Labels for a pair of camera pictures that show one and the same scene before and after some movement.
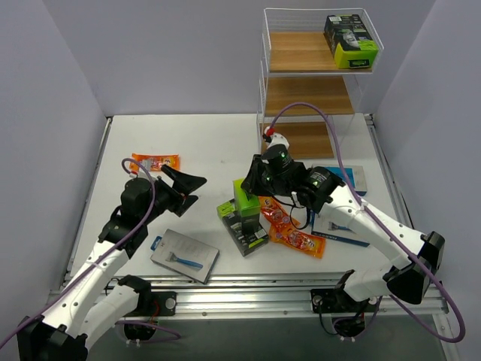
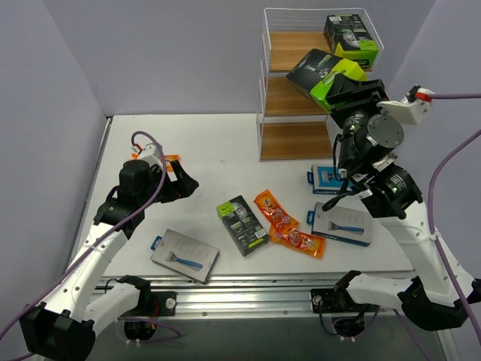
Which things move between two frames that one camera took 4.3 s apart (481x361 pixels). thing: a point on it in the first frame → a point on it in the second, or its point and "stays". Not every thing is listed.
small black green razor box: [230, 221] stays
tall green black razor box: [349, 41] stays
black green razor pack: [249, 209] → [316, 71]
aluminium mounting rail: [279, 297] stays
